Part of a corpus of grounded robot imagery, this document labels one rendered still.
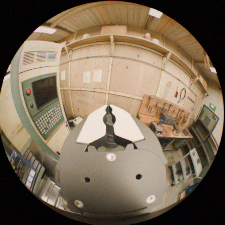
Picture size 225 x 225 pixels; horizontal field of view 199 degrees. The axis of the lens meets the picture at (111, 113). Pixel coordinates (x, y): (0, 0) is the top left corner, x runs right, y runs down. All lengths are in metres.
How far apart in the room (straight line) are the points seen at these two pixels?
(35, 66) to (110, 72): 1.38
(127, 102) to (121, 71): 0.76
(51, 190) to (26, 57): 1.42
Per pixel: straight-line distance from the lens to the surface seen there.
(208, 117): 3.69
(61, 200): 1.05
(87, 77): 1.77
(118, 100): 1.64
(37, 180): 1.15
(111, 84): 1.57
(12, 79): 0.32
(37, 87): 0.79
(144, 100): 1.60
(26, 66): 0.81
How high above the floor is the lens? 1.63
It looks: 32 degrees down
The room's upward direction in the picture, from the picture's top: 8 degrees clockwise
